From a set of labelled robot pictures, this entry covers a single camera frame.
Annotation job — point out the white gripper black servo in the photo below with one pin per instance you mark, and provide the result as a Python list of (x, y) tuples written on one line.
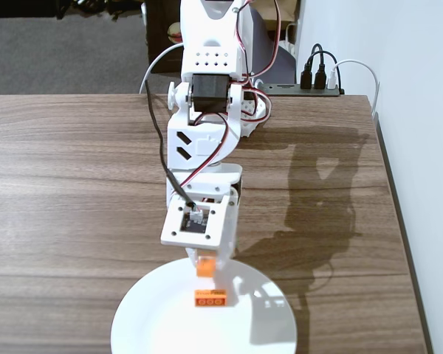
[(227, 183)]

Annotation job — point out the orange printed lego block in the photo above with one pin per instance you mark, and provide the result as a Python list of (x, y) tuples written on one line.
[(210, 298), (206, 267)]

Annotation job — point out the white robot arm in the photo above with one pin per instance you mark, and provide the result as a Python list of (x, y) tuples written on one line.
[(206, 37)]

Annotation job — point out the white round plate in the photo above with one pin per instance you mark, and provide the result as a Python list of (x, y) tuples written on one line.
[(162, 324)]

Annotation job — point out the dark grey power strip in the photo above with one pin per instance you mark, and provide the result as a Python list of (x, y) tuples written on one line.
[(280, 89)]

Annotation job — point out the grey blue chair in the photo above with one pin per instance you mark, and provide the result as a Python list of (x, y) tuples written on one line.
[(284, 70)]

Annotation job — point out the round cream red object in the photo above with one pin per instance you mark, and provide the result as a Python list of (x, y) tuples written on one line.
[(174, 32)]

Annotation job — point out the dark wooden cabinet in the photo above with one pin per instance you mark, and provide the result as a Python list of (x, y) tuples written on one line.
[(158, 33)]

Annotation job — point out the brown paper bag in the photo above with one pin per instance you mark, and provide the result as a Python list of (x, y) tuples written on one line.
[(288, 9)]

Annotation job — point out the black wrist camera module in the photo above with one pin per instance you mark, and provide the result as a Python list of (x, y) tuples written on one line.
[(186, 225)]

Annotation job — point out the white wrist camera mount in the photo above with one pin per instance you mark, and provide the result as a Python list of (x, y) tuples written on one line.
[(170, 232)]

